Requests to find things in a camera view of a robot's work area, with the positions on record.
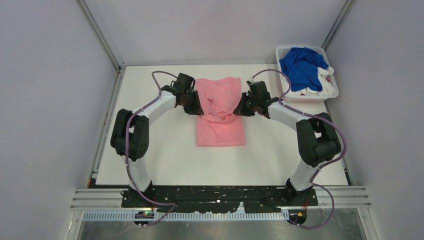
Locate pink t shirt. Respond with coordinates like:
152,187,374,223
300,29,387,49
195,77,246,147

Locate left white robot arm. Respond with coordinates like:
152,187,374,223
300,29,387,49
110,73,204,207

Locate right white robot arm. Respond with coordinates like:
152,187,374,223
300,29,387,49
234,81,342,205

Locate blue t shirt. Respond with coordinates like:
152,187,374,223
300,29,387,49
279,47,329,92

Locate white t shirt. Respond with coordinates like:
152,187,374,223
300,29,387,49
293,66,336,97

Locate aluminium frame rail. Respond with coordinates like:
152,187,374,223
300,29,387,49
70,186,372,222

